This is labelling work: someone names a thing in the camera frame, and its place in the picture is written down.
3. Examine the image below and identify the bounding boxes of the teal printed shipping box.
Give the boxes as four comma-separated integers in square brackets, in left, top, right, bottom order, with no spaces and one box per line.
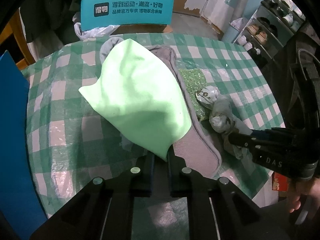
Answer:
[80,0,174,31]

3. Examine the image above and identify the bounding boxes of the grey sock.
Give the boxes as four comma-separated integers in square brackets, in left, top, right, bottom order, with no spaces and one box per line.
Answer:
[99,37,124,64]

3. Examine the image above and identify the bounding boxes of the person right hand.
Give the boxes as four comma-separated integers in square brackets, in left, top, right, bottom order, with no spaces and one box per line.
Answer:
[287,178,320,216]

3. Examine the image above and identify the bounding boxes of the red packet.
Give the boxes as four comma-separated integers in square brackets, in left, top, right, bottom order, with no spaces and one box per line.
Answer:
[272,172,290,192]

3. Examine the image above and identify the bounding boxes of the white patterned sock bundle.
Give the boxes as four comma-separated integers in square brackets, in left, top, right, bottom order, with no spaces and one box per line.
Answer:
[195,86,252,159]

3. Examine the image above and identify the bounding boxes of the white plastic bag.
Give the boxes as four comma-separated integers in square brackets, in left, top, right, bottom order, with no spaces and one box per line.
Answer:
[74,22,119,41]

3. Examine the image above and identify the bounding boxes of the green checkered tablecloth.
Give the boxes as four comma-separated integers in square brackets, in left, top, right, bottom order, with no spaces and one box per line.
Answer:
[23,34,284,216]

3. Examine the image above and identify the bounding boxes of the blue cardboard box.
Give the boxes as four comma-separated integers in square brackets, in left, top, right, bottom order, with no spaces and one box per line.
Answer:
[1,51,47,239]

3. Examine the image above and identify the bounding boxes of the dark hanging coats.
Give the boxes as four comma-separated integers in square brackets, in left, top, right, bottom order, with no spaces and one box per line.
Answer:
[20,0,81,58]

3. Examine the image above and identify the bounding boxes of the brown cardboard box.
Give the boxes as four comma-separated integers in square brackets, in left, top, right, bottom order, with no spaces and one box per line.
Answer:
[112,24,173,35]

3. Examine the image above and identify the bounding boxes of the green glitter sponge cloth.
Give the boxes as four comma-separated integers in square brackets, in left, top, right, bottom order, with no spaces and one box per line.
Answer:
[179,69,210,121]

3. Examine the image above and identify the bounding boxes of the light green cloth pouch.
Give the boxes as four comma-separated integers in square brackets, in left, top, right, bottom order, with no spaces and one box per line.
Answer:
[79,39,191,160]

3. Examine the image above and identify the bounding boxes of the shoe rack with shoes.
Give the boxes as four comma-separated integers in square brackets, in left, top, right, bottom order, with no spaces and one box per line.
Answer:
[234,0,305,68]

